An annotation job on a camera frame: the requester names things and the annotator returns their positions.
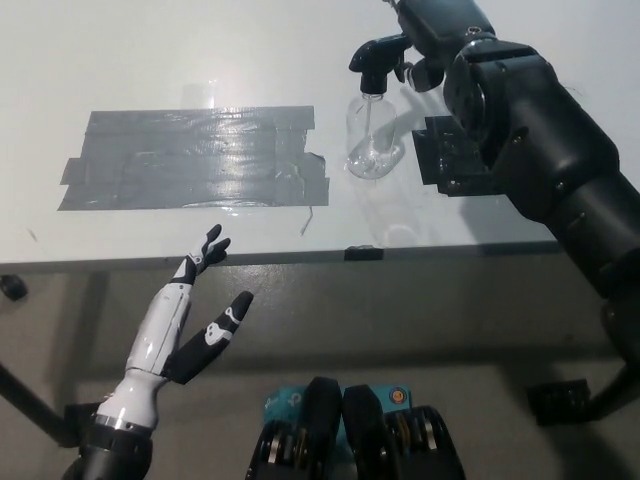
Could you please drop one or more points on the white and black left hand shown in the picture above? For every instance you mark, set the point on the white and black left hand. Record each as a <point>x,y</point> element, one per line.
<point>160,330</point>

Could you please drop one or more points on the black right hand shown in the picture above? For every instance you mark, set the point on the black right hand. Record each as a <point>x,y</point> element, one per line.
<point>440,25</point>

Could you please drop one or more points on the black spray trigger lid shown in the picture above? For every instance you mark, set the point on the black spray trigger lid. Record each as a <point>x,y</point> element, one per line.
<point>372,52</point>

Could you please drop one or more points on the clear plastic bottle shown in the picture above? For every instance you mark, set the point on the clear plastic bottle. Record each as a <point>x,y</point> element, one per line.
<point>372,130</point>

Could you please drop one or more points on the black robot torso teal top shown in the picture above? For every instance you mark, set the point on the black robot torso teal top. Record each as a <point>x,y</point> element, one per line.
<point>325,425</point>

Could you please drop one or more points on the black tape square patch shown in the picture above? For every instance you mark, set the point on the black tape square patch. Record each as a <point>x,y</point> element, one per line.
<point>440,160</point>

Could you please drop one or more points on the black diagonal table leg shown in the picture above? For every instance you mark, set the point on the black diagonal table leg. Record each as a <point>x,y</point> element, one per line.
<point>612,395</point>
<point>30,400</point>

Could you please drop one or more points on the small black caster knob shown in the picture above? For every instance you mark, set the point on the small black caster knob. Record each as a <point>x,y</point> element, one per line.
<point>12,287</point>

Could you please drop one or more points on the grey duct tape patch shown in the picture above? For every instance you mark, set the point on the grey duct tape patch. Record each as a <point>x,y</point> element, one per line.
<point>190,160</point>

